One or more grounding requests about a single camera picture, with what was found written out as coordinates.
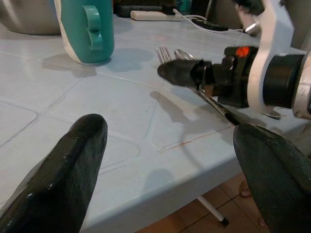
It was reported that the metal spoon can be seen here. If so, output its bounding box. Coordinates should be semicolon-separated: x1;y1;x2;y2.
174;49;283;120

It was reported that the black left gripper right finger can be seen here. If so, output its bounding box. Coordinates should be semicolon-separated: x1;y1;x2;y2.
232;123;311;233

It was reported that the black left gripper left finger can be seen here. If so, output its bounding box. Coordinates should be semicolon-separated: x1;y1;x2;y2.
0;113;108;233

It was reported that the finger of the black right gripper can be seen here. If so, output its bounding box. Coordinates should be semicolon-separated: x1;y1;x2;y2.
157;59;215;88

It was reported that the metal fork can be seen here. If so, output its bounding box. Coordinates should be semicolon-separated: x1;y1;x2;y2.
155;46;242;127

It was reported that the white table leg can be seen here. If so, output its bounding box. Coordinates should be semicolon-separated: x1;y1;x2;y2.
196;195;229;225

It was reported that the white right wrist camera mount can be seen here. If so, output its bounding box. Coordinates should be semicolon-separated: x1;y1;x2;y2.
237;0;295;115

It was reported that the white cable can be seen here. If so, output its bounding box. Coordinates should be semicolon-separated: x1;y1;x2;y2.
173;8;244;33

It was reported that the white power strip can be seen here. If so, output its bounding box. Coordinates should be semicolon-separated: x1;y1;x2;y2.
130;10;182;22

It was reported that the teal and white jug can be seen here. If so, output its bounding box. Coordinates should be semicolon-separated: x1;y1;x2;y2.
54;0;115;65

